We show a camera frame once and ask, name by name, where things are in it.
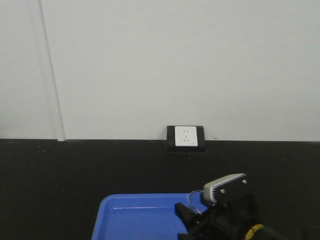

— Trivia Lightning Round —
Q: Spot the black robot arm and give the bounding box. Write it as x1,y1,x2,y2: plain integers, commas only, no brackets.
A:
174,194,287,240

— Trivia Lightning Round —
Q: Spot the black socket mounting box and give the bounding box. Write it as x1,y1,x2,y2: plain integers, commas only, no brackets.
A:
166,125,206,153

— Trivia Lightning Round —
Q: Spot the white wall power socket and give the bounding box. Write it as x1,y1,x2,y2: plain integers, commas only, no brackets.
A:
174,126,198,147

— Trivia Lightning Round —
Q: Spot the blue plastic tray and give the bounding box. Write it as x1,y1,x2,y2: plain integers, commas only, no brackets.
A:
91,193,189,240

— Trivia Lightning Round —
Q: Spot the clear glass beaker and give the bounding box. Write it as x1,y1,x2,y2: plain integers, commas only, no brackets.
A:
187,190,208,214

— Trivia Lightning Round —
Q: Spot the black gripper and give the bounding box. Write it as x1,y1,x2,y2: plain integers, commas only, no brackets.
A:
174,193,259,240

